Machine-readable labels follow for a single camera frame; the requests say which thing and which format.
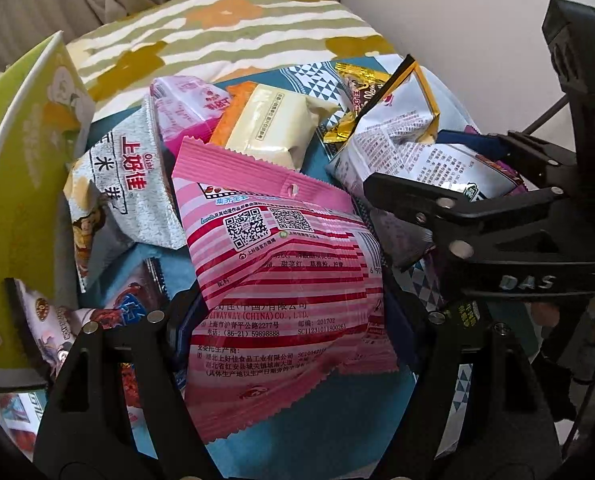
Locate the purple snack packet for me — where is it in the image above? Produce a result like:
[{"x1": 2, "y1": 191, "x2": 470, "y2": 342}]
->
[{"x1": 326, "y1": 141, "x2": 525, "y2": 203}]

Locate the cream orange-edged snack packet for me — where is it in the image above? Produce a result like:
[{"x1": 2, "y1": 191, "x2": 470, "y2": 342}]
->
[{"x1": 210, "y1": 82, "x2": 341, "y2": 171}]

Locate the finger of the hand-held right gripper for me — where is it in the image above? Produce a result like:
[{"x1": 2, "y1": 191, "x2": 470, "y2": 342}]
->
[
  {"x1": 363, "y1": 172, "x2": 595, "y2": 262},
  {"x1": 435, "y1": 129, "x2": 581, "y2": 198}
]

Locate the grey corn snack packet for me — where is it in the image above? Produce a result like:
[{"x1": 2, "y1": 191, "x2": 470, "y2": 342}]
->
[{"x1": 63, "y1": 94, "x2": 188, "y2": 293}]

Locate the mauve snack packet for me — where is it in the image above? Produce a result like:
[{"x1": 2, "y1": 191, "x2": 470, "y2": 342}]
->
[{"x1": 370, "y1": 207, "x2": 435, "y2": 271}]

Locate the black cable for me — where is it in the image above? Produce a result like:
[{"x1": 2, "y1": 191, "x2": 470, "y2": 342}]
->
[
  {"x1": 521, "y1": 95, "x2": 574, "y2": 136},
  {"x1": 560, "y1": 379, "x2": 595, "y2": 462}
]

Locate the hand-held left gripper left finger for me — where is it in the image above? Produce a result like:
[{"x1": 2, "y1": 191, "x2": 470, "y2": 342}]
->
[{"x1": 33, "y1": 285, "x2": 218, "y2": 480}]

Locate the red and white snack packet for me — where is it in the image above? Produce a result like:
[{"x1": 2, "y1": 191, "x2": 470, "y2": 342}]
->
[{"x1": 0, "y1": 390, "x2": 49, "y2": 453}]

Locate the teal patterned cloth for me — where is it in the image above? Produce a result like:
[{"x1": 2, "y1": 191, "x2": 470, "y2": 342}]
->
[{"x1": 77, "y1": 57, "x2": 538, "y2": 480}]

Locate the yellow chocolate snack packet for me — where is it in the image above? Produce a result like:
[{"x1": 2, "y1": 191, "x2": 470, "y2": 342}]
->
[{"x1": 322, "y1": 54, "x2": 441, "y2": 158}]

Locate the green storage box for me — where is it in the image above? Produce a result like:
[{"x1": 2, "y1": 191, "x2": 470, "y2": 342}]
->
[{"x1": 0, "y1": 31, "x2": 96, "y2": 393}]

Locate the light pink snack packet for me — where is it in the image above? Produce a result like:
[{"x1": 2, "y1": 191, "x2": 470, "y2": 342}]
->
[{"x1": 150, "y1": 76, "x2": 233, "y2": 161}]

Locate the pink striped snack packet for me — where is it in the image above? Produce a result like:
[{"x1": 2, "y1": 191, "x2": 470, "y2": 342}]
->
[{"x1": 171, "y1": 136, "x2": 401, "y2": 445}]

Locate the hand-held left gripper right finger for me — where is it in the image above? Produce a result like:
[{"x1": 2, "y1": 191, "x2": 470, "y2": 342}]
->
[{"x1": 392, "y1": 305, "x2": 563, "y2": 480}]

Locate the lavender snack packet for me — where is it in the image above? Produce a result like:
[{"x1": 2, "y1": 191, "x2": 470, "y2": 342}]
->
[{"x1": 6, "y1": 277, "x2": 94, "y2": 377}]

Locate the floral striped blanket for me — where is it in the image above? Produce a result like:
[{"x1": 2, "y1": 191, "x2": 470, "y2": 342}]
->
[{"x1": 64, "y1": 0, "x2": 399, "y2": 107}]

